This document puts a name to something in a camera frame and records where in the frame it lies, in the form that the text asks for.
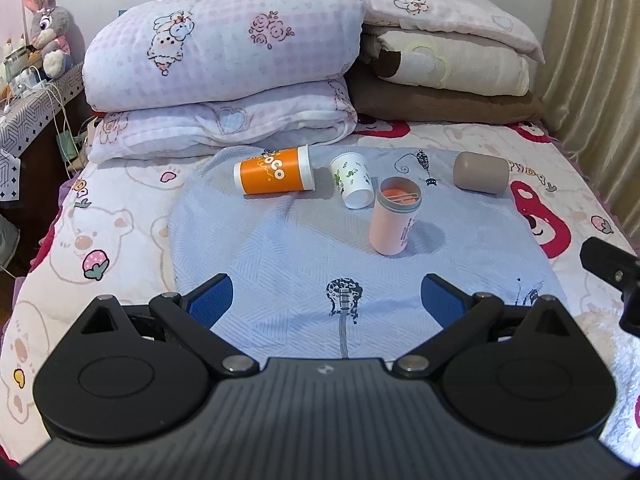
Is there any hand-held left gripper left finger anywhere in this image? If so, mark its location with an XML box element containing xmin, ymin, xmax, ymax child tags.
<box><xmin>70</xmin><ymin>274</ymin><xmax>261</xmax><ymax>378</ymax></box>

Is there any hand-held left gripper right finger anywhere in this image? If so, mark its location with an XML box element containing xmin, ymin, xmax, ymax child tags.
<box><xmin>392</xmin><ymin>274</ymin><xmax>578</xmax><ymax>380</ymax></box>

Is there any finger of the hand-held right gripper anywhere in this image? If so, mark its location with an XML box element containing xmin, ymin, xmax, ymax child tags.
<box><xmin>580</xmin><ymin>237</ymin><xmax>640</xmax><ymax>336</ymax></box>

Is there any taupe cup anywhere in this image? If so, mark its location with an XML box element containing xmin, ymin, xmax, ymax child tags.
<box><xmin>452</xmin><ymin>151</ymin><xmax>510</xmax><ymax>196</ymax></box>

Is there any orange paper cup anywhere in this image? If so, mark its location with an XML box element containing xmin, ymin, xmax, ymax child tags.
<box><xmin>233</xmin><ymin>144</ymin><xmax>315</xmax><ymax>196</ymax></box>

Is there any white cup with green print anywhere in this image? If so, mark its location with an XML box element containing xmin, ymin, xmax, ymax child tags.
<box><xmin>329</xmin><ymin>152</ymin><xmax>374</xmax><ymax>210</ymax></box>

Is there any pink plastic cup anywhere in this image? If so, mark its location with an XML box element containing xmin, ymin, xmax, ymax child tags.
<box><xmin>369</xmin><ymin>176</ymin><xmax>424</xmax><ymax>256</ymax></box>

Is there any light blue printed cloth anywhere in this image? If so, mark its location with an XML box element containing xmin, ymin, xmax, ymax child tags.
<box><xmin>167</xmin><ymin>144</ymin><xmax>571</xmax><ymax>361</ymax></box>

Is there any bear print bedsheet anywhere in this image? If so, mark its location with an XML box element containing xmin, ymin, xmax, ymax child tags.
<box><xmin>0</xmin><ymin>115</ymin><xmax>640</xmax><ymax>463</ymax></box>

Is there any beige curtain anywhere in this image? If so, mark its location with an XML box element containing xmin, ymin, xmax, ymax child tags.
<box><xmin>534</xmin><ymin>0</ymin><xmax>640</xmax><ymax>258</ymax></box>

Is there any brown pillow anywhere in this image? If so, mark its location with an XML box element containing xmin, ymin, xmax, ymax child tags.
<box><xmin>348</xmin><ymin>66</ymin><xmax>545</xmax><ymax>125</ymax></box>

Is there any green charger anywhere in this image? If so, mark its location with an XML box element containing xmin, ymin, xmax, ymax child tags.
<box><xmin>55</xmin><ymin>131</ymin><xmax>77</xmax><ymax>162</ymax></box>

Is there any cream folded blanket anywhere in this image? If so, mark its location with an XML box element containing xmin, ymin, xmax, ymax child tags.
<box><xmin>370</xmin><ymin>26</ymin><xmax>531</xmax><ymax>97</ymax></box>

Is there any pink checked folded quilt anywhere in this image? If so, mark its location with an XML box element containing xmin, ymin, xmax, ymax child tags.
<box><xmin>81</xmin><ymin>0</ymin><xmax>367</xmax><ymax>163</ymax></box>

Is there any bedside table with patterned cloth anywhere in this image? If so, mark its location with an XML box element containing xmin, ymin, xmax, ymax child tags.
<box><xmin>0</xmin><ymin>61</ymin><xmax>87</xmax><ymax>202</ymax></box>

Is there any pink bear print pillow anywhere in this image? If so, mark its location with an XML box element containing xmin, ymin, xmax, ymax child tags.
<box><xmin>324</xmin><ymin>0</ymin><xmax>546</xmax><ymax>65</ymax></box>

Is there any grey rabbit plush toy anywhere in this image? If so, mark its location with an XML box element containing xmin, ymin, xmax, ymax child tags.
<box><xmin>23</xmin><ymin>0</ymin><xmax>77</xmax><ymax>79</ymax></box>

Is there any white charging cable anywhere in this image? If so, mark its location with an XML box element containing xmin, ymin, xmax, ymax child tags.
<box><xmin>0</xmin><ymin>65</ymin><xmax>76</xmax><ymax>161</ymax></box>

